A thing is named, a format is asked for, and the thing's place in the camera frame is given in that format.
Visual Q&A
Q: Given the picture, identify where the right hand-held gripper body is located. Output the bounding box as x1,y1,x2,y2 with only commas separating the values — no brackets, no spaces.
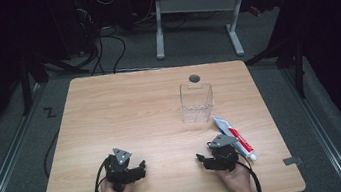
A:
205,131,244,175

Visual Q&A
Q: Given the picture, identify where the person's right hand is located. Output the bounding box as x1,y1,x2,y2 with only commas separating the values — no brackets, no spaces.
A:
216,161,258,192

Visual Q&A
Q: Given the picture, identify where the grey tape piece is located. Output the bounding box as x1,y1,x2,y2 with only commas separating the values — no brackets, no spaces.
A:
281,154,304,167

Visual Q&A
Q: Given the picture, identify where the black metal stand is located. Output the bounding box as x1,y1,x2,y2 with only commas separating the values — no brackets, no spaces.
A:
13,44,95,118
241,36,312,107

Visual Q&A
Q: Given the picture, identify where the bundle of black cables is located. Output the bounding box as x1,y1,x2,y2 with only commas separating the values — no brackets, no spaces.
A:
75,0,131,79

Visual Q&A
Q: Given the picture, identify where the thin black floor cable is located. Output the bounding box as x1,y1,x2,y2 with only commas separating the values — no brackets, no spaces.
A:
38,127,69,180

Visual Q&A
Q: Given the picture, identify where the round grey table grommet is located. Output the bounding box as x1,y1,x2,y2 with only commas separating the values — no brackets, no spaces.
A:
188,73,202,85

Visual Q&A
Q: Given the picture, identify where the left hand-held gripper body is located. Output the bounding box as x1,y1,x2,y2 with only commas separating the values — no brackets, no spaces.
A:
101,145,138,192

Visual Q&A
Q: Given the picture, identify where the wooden desk with white legs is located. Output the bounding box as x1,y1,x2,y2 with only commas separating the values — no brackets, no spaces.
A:
147,0,298,70

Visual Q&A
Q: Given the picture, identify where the clear plastic container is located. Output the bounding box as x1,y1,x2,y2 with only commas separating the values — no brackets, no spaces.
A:
177,79,217,125

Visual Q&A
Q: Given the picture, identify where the white red blue toothpaste tube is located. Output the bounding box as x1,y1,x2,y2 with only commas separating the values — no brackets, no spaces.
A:
212,110,258,167

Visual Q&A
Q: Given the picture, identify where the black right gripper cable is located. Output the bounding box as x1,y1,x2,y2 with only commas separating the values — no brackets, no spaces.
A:
237,156,265,192

